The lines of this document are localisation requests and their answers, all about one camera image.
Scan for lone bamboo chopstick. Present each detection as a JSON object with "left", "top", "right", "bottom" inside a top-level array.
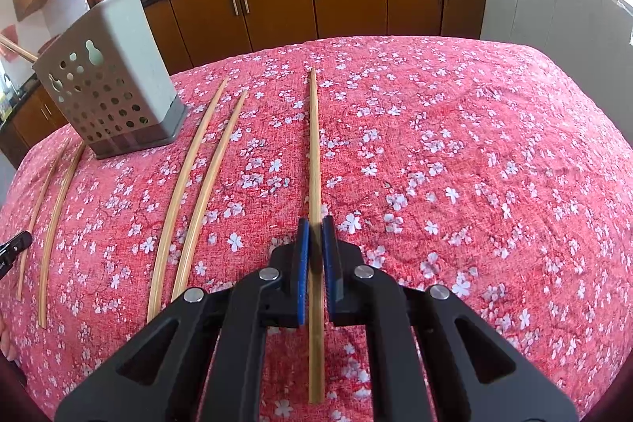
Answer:
[{"left": 308, "top": 68, "right": 325, "bottom": 404}]

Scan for brown lower kitchen cabinets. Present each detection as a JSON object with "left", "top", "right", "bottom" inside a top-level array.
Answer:
[{"left": 1, "top": 0, "right": 486, "bottom": 168}]

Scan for person's left hand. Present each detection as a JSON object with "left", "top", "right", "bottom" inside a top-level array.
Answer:
[{"left": 0, "top": 316, "right": 17, "bottom": 361}]

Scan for grey perforated utensil holder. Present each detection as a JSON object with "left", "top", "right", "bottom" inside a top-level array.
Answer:
[{"left": 33, "top": 0, "right": 187, "bottom": 159}]

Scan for red floral tablecloth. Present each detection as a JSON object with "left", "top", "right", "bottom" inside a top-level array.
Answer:
[{"left": 1, "top": 38, "right": 632, "bottom": 414}]

